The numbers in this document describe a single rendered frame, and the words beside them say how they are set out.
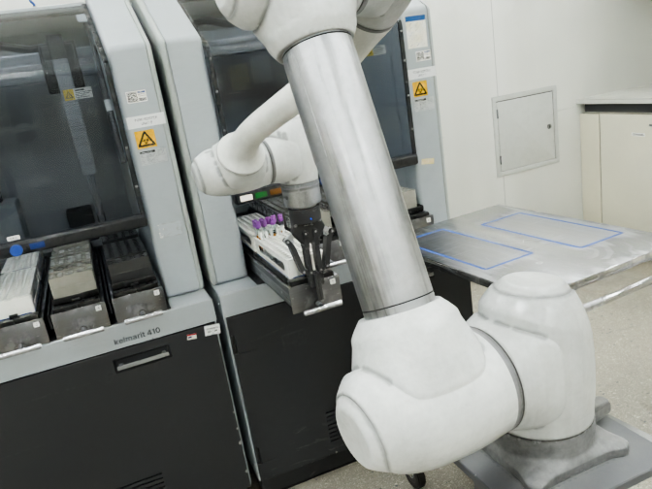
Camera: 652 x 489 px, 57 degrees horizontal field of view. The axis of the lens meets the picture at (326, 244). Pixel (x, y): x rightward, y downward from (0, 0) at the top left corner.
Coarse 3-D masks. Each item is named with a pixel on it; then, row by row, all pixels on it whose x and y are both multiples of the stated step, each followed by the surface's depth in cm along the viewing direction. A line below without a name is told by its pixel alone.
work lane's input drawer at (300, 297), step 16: (256, 256) 176; (256, 272) 176; (272, 272) 163; (272, 288) 163; (288, 288) 147; (304, 288) 149; (336, 288) 152; (288, 304) 151; (304, 304) 150; (320, 304) 149; (336, 304) 148
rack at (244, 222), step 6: (240, 216) 206; (246, 216) 204; (252, 216) 203; (258, 216) 202; (240, 222) 198; (246, 222) 197; (240, 228) 191; (246, 228) 189; (252, 228) 188; (240, 234) 199; (246, 234) 184; (252, 234) 181; (246, 240) 196; (252, 240) 179; (252, 246) 181
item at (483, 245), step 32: (448, 224) 174; (480, 224) 170; (512, 224) 165; (544, 224) 161; (576, 224) 156; (608, 224) 152; (448, 256) 148; (480, 256) 144; (512, 256) 141; (544, 256) 138; (576, 256) 135; (608, 256) 132; (640, 256) 130; (576, 288) 122; (640, 288) 126; (608, 416) 166; (416, 480) 188
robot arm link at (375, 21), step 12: (372, 0) 86; (384, 0) 88; (396, 0) 90; (408, 0) 92; (360, 12) 88; (372, 12) 89; (384, 12) 91; (396, 12) 93; (360, 24) 96; (372, 24) 95; (384, 24) 95
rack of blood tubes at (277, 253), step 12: (264, 240) 173; (276, 240) 170; (264, 252) 173; (276, 252) 158; (288, 252) 156; (300, 252) 156; (276, 264) 160; (288, 264) 150; (312, 264) 153; (288, 276) 151
